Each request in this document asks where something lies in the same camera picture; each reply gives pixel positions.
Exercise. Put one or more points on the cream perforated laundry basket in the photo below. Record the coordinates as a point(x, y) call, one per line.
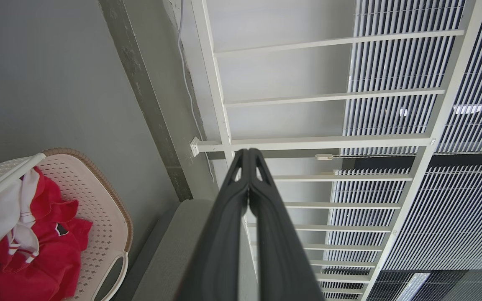
point(98, 209)

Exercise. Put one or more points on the white metal railing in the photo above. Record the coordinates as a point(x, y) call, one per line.
point(214, 83)

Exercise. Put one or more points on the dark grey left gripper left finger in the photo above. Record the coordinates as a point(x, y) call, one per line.
point(220, 242)

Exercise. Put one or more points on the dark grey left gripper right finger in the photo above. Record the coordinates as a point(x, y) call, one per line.
point(274, 234)

